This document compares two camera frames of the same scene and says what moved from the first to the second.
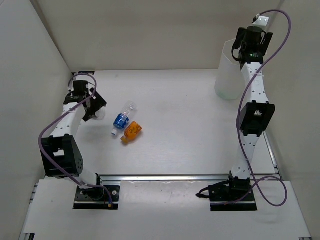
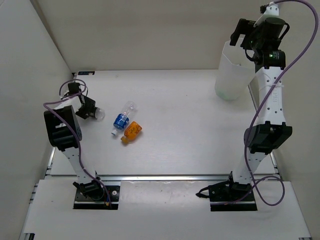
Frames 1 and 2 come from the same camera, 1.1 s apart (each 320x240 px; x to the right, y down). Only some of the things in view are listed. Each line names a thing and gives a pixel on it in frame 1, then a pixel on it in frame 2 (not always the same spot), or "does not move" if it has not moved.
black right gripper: (264, 47) → (245, 26)
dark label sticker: (90, 72) does not move
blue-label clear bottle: (121, 120) does not move
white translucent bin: (229, 83) does not move
